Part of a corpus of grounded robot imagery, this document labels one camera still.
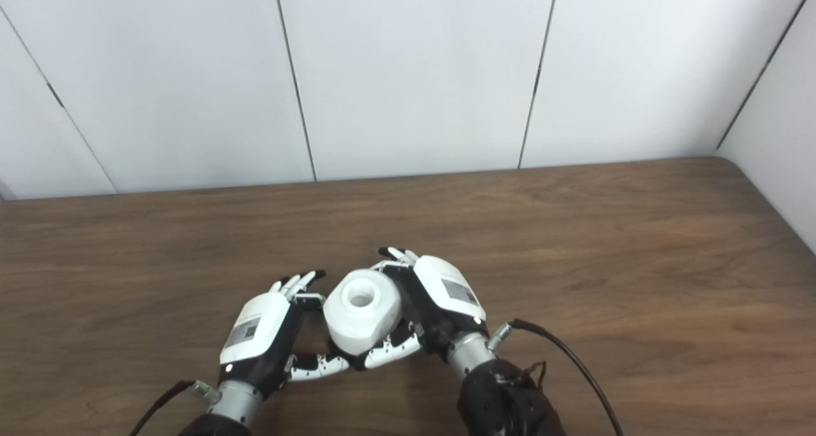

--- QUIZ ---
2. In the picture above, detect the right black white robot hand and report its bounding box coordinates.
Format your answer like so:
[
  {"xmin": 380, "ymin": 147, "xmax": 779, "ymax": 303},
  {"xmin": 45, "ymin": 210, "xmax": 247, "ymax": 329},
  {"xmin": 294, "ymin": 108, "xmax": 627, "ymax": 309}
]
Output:
[{"xmin": 362, "ymin": 247, "xmax": 489, "ymax": 370}]

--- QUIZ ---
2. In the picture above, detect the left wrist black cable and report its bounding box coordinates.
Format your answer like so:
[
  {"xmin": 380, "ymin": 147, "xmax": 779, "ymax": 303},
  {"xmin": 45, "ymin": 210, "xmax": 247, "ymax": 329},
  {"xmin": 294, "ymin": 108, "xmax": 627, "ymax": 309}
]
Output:
[{"xmin": 129, "ymin": 379, "xmax": 222, "ymax": 436}]

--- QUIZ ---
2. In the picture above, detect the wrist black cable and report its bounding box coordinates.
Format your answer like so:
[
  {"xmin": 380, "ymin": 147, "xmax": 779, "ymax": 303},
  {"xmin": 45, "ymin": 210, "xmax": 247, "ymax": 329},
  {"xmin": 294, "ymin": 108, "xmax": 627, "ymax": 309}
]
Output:
[
  {"xmin": 486, "ymin": 317, "xmax": 627, "ymax": 436},
  {"xmin": 129, "ymin": 379, "xmax": 222, "ymax": 436}
]

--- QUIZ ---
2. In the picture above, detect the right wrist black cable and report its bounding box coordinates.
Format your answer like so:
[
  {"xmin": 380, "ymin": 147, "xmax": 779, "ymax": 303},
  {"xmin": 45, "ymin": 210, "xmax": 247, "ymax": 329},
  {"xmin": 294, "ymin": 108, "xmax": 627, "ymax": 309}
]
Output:
[{"xmin": 486, "ymin": 317, "xmax": 627, "ymax": 436}]

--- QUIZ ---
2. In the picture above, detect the round white piece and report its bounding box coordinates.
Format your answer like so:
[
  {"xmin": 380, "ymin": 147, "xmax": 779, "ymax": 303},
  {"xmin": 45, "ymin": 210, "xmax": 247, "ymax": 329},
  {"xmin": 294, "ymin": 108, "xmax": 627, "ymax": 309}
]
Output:
[{"xmin": 323, "ymin": 268, "xmax": 404, "ymax": 356}]

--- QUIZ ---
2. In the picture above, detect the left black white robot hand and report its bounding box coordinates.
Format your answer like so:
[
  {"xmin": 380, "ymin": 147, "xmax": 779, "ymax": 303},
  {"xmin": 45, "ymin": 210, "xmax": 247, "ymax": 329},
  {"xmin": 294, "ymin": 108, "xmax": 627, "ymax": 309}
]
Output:
[{"xmin": 219, "ymin": 270, "xmax": 353, "ymax": 400}]

